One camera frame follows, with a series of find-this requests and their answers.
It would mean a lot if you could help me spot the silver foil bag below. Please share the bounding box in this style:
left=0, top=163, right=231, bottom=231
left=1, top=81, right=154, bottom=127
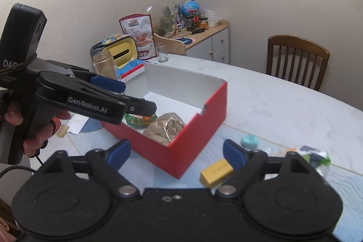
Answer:
left=143, top=112, right=186, bottom=146

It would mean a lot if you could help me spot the green embroidered sachet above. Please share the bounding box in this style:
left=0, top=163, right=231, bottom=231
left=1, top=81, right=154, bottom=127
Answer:
left=124, top=114, right=157, bottom=128

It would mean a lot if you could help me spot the left human hand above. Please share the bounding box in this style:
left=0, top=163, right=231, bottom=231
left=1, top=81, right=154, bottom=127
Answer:
left=3, top=102, right=71, bottom=158

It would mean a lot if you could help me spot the teal oval soap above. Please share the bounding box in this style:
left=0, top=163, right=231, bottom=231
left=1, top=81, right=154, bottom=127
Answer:
left=240, top=134, right=258, bottom=149

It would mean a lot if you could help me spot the glass jar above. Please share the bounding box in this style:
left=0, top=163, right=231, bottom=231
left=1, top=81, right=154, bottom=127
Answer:
left=92, top=50, right=120, bottom=81

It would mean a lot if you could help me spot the yellow small box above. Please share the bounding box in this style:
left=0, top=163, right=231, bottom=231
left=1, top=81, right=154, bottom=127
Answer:
left=199, top=159, right=233, bottom=188

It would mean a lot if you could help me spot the yellow tissue box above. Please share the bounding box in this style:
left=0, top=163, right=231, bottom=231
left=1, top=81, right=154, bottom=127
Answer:
left=90, top=34, right=138, bottom=68

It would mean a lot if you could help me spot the red cardboard box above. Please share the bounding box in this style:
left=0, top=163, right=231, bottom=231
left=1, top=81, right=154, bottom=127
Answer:
left=102, top=63, right=227, bottom=179

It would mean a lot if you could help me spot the drinking glass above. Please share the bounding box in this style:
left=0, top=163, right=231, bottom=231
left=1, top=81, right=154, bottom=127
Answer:
left=156, top=43, right=169, bottom=63

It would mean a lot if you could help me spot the red snack bag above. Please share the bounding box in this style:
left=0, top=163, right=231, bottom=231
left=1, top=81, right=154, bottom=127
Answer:
left=119, top=14, right=157, bottom=61

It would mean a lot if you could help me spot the clear plastic snack bag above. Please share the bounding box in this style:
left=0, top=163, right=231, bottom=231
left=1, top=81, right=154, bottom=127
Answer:
left=287, top=146, right=331, bottom=178

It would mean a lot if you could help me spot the white sideboard cabinet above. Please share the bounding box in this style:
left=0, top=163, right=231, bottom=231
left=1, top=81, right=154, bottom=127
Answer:
left=174, top=20, right=230, bottom=64

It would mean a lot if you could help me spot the blue globe toy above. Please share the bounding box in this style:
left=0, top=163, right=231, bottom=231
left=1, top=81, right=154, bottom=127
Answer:
left=181, top=0, right=199, bottom=17

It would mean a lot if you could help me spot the wooden chair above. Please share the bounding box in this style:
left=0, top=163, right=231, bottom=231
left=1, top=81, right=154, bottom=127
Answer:
left=266, top=34, right=330, bottom=91

